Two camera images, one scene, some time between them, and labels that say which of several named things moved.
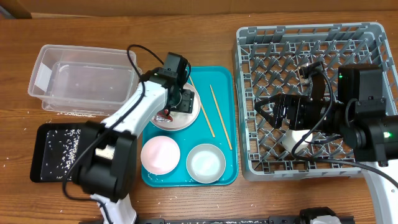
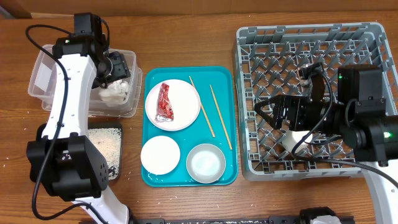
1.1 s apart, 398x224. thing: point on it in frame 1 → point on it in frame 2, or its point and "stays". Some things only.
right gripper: [282, 102] stays
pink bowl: [160, 155] stays
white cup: [292, 137] stays
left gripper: [188, 101] → [121, 67]
